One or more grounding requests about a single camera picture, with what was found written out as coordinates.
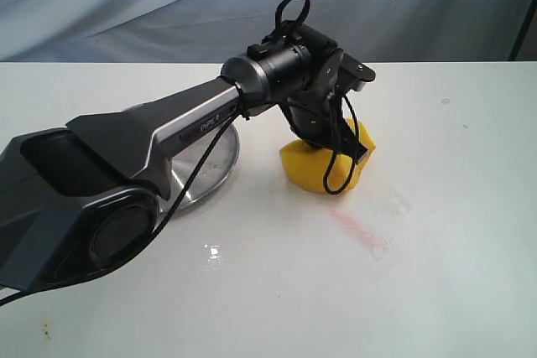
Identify black camera cable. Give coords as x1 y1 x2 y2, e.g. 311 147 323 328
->
0 0 373 307

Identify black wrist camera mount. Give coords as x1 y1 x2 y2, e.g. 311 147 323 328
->
336 53 376 94

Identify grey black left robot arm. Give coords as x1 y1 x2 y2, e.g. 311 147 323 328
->
1 23 375 293

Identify grey backdrop cloth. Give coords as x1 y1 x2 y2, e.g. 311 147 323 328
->
1 0 530 63

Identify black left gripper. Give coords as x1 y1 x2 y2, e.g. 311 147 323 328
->
284 49 357 153

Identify yellow sponge block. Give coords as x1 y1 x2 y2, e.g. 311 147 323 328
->
279 121 376 194

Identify round steel plate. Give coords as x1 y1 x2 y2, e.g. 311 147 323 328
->
123 102 242 215

